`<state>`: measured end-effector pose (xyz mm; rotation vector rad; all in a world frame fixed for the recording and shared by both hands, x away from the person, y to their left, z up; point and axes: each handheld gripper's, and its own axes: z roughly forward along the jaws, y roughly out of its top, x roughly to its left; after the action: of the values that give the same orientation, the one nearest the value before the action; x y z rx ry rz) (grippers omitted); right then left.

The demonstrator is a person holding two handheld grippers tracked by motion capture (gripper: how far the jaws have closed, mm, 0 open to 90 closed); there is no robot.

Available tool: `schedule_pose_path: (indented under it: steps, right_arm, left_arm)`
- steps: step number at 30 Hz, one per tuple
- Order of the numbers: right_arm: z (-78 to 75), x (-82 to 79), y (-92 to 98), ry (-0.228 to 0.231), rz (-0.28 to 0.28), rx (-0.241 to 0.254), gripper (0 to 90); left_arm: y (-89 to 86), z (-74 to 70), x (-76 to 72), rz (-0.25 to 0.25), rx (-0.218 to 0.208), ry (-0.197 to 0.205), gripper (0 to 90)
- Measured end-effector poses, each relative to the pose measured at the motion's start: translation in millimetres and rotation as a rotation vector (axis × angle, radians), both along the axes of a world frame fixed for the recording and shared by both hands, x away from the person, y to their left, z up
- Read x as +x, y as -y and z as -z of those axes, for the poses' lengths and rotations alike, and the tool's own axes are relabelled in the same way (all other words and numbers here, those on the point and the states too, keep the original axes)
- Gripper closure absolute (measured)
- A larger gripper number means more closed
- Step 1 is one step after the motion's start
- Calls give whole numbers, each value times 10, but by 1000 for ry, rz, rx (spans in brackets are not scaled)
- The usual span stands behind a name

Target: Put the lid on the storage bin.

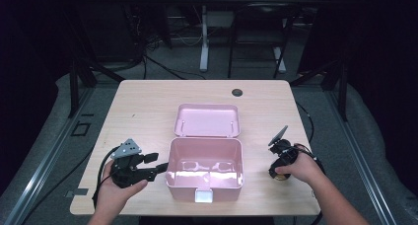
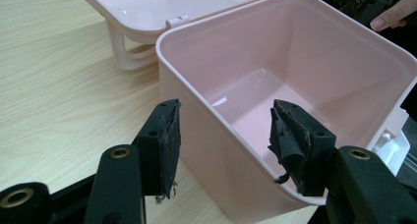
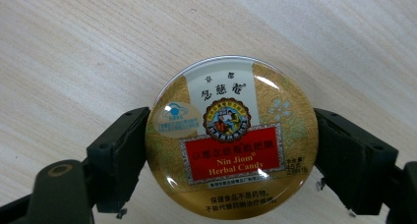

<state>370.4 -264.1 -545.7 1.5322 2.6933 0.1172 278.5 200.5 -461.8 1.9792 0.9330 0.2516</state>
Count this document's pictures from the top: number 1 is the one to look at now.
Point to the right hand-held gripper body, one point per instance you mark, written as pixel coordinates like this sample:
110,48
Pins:
286,152

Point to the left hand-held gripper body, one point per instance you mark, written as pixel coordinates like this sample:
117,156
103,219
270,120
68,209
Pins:
126,174

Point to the person's right hand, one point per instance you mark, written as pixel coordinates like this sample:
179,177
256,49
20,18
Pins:
305,167

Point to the person's left hand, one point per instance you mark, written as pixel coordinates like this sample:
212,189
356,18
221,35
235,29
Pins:
113,198

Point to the grey tape piece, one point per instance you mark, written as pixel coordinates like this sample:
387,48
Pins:
77,192

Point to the dark round table grommet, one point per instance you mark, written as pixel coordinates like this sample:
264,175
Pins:
237,92

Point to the black metal stand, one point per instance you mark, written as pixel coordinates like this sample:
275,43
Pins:
74,87
343,93

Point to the short white desk foot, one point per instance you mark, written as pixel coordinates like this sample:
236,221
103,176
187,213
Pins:
279,60

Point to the tall white desk leg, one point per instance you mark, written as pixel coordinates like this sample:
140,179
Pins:
204,47

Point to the black chair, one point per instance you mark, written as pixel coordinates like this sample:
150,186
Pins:
263,11

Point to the aluminium floor rail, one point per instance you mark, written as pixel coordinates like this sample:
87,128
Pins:
49,159
361,159

